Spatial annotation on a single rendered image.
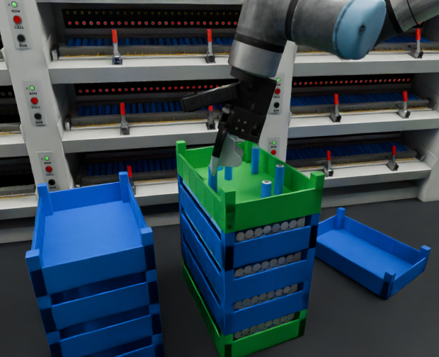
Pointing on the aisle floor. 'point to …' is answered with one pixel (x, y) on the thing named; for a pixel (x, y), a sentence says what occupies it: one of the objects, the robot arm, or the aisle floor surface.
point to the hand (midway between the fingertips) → (212, 166)
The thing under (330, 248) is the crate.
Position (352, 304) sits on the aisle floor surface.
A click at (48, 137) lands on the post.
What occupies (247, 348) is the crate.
